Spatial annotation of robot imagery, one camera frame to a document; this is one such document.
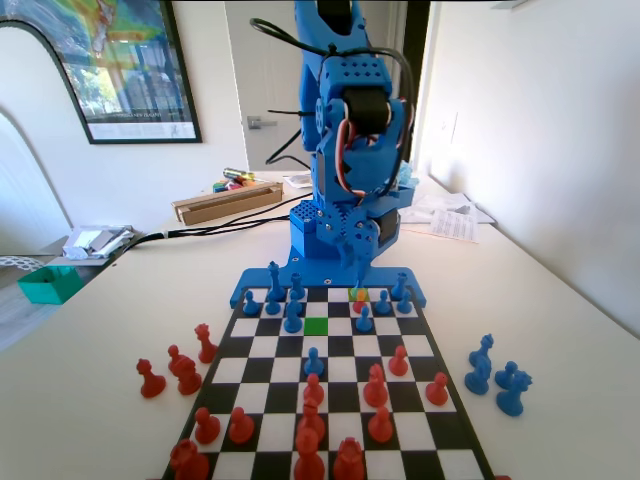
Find grey white paper pile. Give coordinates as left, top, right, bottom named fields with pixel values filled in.
left=59, top=224, right=136, bottom=261

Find black cable bundle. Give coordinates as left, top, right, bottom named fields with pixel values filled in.
left=117, top=192, right=301, bottom=254

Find red chess bishop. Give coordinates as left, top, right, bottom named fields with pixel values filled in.
left=298, top=397, right=326, bottom=441

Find black framed map poster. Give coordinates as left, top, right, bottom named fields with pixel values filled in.
left=0, top=0, right=204, bottom=145

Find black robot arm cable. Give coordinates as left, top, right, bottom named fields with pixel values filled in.
left=249, top=17, right=417, bottom=201

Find clear plastic bag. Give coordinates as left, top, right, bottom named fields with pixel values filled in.
left=399, top=192, right=496, bottom=225

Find long cardboard box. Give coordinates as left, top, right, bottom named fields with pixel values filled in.
left=172, top=180, right=285, bottom=226

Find red chess rook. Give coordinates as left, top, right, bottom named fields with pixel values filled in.
left=169, top=438, right=211, bottom=480
left=332, top=437, right=365, bottom=480

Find blue white cloth bundle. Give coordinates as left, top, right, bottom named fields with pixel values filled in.
left=397, top=159, right=419, bottom=190

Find black and white chessboard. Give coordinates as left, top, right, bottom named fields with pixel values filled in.
left=159, top=284, right=496, bottom=480

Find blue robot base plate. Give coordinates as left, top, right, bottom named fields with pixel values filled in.
left=228, top=252, right=429, bottom=310

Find white dotted object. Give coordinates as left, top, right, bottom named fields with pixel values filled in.
left=0, top=254, right=44, bottom=274

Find red chess king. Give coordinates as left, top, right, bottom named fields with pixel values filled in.
left=193, top=323, right=220, bottom=365

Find green open box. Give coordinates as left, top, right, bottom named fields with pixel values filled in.
left=16, top=264, right=85, bottom=305

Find tall blue chess piece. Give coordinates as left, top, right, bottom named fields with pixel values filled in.
left=477, top=333, right=497, bottom=374

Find blue chess knight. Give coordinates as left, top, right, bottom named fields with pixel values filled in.
left=496, top=370, right=534, bottom=417
left=463, top=350, right=492, bottom=396

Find printed paper sheet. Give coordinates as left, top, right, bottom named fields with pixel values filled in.
left=428, top=208, right=481, bottom=245

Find coloured marker pack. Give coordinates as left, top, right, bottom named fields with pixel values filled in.
left=212, top=177, right=261, bottom=195

